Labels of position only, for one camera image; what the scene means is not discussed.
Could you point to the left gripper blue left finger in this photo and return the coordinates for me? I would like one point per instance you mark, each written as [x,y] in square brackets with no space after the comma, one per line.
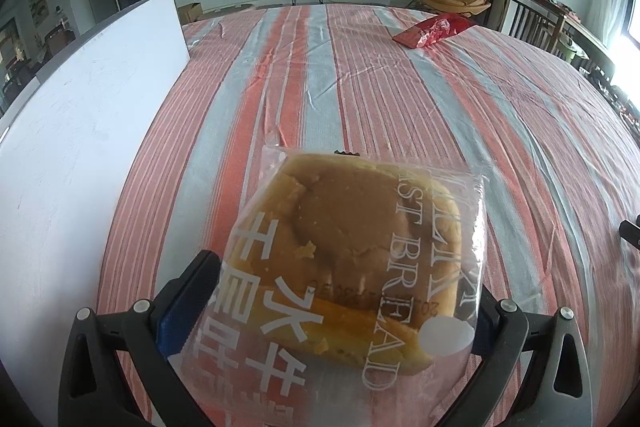
[93,387]

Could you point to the cardboard box on floor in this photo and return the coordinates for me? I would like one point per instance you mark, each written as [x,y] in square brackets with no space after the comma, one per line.
[189,13]

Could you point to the white cardboard box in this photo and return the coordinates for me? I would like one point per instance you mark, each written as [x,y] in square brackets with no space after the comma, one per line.
[64,161]

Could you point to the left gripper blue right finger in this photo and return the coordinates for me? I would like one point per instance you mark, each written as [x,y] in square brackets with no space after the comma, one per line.
[555,389]

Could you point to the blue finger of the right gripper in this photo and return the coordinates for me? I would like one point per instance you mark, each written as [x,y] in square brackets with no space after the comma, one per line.
[630,232]

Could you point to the bagged toast bread loaf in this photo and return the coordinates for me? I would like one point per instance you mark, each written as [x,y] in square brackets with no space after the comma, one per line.
[348,295]

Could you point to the striped red grey tablecloth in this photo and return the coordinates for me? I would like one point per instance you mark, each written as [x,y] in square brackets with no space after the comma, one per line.
[562,169]

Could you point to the dark wooden dining chair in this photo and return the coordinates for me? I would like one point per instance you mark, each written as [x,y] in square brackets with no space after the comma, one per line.
[539,23]

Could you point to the red snack bag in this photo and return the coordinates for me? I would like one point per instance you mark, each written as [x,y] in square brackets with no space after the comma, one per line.
[433,30]

